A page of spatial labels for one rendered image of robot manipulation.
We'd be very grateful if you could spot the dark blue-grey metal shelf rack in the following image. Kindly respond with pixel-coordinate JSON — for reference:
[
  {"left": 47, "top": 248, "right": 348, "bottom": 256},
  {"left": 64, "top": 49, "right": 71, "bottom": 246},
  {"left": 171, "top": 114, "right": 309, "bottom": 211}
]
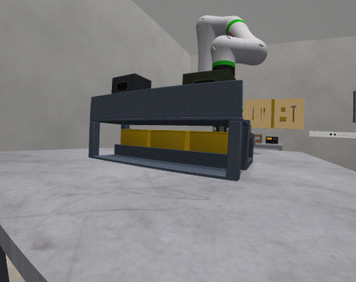
[{"left": 89, "top": 80, "right": 256, "bottom": 181}]

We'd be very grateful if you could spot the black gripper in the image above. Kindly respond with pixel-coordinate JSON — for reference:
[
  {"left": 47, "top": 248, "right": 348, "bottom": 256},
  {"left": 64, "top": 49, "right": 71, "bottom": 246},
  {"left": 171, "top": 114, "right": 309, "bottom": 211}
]
[{"left": 214, "top": 126, "right": 229, "bottom": 132}]

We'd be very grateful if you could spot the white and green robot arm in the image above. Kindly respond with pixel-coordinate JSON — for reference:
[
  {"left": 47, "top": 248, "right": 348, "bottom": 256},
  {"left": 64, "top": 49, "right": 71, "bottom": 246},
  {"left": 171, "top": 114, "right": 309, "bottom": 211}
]
[{"left": 196, "top": 15, "right": 267, "bottom": 76}]

